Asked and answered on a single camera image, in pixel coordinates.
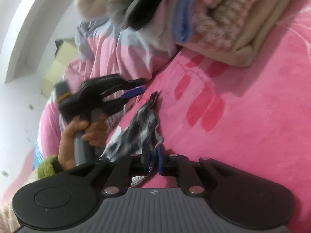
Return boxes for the black white plaid pants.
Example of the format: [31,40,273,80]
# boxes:
[101,91,166,188]

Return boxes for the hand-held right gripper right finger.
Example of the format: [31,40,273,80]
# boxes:
[157,148,243,196]

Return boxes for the pink grey quilt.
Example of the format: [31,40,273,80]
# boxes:
[62,17,179,131]

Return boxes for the stack of folded clothes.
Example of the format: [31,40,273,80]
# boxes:
[74,0,302,67]

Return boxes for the person's left hand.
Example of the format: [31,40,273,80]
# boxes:
[58,115,110,170]

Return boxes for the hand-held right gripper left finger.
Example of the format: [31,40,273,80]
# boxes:
[68,150,153,196]

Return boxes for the pink floral blanket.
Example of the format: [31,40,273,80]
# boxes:
[0,12,311,224]

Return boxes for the cream wardrobe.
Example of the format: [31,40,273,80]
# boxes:
[40,39,80,97]

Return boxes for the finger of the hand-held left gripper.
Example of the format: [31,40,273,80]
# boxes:
[101,86,147,115]
[97,75,148,93]

